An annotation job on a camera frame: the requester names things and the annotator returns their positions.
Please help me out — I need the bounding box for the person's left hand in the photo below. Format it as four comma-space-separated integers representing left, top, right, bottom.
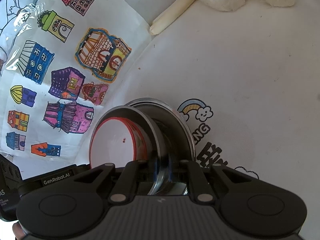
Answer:
11, 222, 26, 240

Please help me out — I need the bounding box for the white printed tablecloth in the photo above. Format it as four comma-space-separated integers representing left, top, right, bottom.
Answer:
82, 0, 320, 230

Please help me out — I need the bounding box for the small steel plate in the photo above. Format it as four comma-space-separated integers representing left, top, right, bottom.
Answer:
124, 97, 195, 196

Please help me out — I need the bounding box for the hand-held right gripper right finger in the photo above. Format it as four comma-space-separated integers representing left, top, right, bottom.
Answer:
178, 159, 253, 203

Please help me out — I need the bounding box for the colourful houses drawing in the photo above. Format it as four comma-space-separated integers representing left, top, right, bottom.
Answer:
0, 0, 153, 162

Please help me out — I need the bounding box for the steel bowl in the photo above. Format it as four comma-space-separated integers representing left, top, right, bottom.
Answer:
92, 105, 173, 197

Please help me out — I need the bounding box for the cream candle stick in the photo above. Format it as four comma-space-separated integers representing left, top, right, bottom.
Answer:
149, 0, 197, 36

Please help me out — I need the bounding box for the white red-rimmed ceramic bowl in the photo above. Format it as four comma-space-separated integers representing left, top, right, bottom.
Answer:
89, 117, 148, 171
125, 120, 149, 162

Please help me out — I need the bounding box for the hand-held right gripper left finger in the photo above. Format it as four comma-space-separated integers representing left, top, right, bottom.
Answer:
72, 160, 151, 203

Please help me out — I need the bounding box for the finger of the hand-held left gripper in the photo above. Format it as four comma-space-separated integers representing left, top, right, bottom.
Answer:
17, 164, 91, 198

